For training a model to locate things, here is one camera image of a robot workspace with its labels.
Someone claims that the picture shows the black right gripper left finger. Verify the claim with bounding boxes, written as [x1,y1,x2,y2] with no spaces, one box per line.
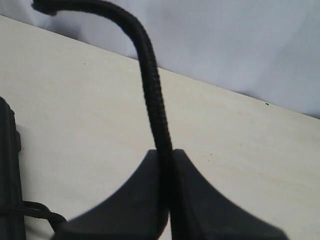
[53,150,169,240]

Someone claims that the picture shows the white backdrop curtain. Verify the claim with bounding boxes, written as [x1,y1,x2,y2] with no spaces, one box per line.
[0,0,320,120]

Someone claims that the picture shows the black plastic carry case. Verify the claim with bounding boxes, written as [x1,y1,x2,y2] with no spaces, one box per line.
[0,98,26,240]

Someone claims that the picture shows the black cord with loop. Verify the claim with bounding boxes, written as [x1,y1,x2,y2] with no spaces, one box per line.
[22,0,183,240]

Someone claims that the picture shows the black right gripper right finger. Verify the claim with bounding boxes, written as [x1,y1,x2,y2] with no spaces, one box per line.
[172,149,320,240]

